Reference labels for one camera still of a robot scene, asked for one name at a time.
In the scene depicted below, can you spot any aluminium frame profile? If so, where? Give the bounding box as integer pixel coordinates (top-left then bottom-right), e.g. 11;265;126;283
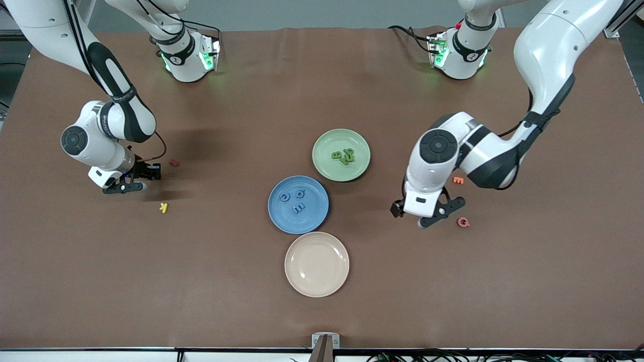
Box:
604;0;644;38

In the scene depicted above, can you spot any brown table mat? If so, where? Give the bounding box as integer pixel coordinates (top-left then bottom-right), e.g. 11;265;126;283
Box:
0;26;644;351

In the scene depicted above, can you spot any grey metal bracket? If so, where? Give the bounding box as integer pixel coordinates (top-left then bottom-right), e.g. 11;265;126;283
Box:
311;333;341;362

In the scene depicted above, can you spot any blue plate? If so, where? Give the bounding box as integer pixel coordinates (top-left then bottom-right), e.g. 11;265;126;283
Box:
267;175;330;235

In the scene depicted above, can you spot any black arm base cable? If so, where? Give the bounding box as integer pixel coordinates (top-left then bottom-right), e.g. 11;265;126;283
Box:
387;24;433;53

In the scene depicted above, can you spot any beige plate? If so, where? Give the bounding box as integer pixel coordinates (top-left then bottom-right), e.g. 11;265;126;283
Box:
284;231;350;298

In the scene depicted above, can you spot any black left camera cable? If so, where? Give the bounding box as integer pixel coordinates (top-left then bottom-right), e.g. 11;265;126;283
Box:
401;85;535;202

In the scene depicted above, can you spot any black right camera cable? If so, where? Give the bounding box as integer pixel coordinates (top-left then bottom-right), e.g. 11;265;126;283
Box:
63;0;168;162

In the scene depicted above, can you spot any black cable bundle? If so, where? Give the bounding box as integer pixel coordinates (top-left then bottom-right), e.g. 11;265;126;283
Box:
365;349;644;362

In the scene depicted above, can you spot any black camera cable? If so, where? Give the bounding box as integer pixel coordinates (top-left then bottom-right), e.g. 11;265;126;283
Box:
63;0;168;162
401;85;535;202

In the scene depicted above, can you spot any green plate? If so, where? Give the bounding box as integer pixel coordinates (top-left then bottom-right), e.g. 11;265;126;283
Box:
312;129;371;183

